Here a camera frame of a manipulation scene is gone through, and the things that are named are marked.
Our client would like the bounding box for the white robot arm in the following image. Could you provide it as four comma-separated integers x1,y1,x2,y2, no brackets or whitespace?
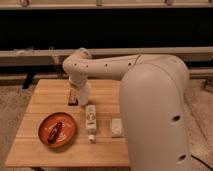
63,48,192,171

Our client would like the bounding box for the red brown snack box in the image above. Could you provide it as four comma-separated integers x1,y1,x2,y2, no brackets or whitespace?
68,89,78,106

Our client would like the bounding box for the white plastic bottle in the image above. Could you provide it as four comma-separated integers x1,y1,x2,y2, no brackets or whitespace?
85,105,97,143

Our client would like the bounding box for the dark snack bar in bowl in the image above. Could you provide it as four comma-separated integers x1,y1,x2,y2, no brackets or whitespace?
47,122,63,144

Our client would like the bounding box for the clear wrapped white packet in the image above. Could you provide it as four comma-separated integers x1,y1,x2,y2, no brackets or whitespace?
110,118,123,138

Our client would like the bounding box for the wooden table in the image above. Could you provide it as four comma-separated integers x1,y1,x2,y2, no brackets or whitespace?
5,79,129,167

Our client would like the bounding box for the grey horizontal wall rail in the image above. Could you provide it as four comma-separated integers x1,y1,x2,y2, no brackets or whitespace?
0,46,213,66

